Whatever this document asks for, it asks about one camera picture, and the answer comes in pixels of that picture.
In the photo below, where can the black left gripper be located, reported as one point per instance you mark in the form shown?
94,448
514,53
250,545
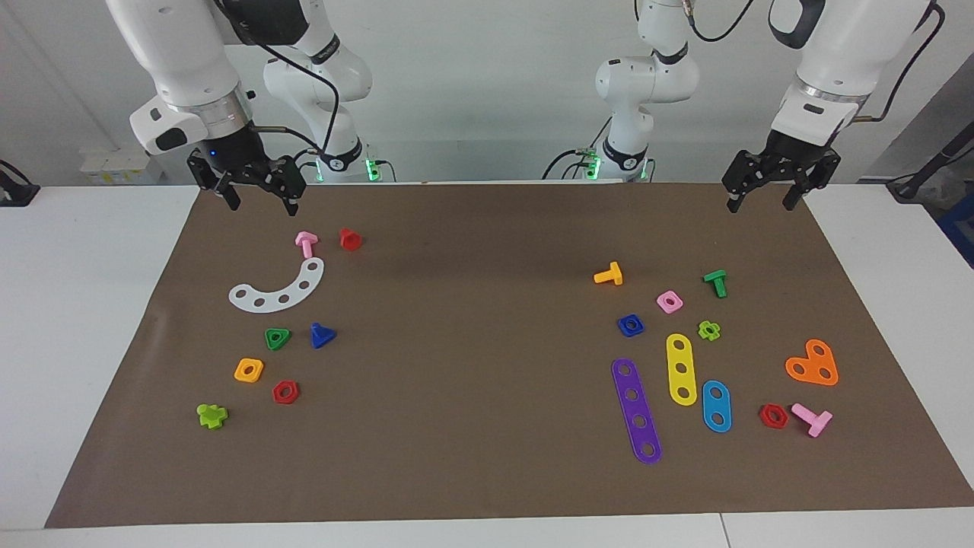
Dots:
780,158

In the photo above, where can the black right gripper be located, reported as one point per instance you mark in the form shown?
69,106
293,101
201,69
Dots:
236,156

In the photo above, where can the blue triangular-head plastic screw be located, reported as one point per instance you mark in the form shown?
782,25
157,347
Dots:
322,336

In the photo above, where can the blue square plastic nut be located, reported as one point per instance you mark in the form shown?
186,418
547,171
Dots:
622,332

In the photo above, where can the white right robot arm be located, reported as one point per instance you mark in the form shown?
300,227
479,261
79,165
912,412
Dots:
183,68

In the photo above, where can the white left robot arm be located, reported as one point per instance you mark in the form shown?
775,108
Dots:
860,53

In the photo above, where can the pink plastic screw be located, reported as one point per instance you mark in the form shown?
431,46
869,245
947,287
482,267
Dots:
307,243
814,420

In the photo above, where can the green plastic screw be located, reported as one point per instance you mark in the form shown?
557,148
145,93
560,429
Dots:
716,280

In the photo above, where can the red plastic screw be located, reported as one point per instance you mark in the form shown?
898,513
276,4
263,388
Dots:
350,240

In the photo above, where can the white curved perforated strip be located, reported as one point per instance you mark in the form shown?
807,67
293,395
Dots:
271,301

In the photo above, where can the pink square plastic nut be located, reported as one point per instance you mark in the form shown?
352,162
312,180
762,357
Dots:
677,306

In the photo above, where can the lime flower-shaped plastic nut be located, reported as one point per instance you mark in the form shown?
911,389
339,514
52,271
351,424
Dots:
715,333

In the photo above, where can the green triangular plastic nut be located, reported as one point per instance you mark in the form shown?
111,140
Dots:
270,344

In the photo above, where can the white power strip box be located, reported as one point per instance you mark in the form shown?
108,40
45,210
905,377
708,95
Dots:
114,173

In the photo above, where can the orange plastic screw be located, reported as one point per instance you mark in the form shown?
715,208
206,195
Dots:
612,275

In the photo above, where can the black stand pole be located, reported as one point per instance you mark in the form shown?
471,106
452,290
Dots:
932,164

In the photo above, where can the orange heart-shaped plate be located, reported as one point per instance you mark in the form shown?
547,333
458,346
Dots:
813,365

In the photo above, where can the orange square plastic nut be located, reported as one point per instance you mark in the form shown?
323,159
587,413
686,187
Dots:
248,379

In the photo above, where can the yellow three-hole strip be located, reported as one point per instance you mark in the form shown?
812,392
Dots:
679,358

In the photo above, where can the blue crate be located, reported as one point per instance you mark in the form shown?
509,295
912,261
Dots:
960,228

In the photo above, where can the red hexagonal plastic nut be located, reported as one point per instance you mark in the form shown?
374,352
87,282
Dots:
285,400
774,425

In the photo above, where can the blue two-hole strip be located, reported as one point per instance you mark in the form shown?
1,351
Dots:
716,406

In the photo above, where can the lime cross-shaped plastic screw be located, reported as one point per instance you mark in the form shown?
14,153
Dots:
211,416

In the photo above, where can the black device on table edge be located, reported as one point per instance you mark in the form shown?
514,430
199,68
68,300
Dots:
15,194

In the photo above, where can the purple four-hole strip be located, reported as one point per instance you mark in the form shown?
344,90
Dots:
635,407

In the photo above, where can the brown table mat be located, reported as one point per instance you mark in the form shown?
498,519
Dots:
487,418

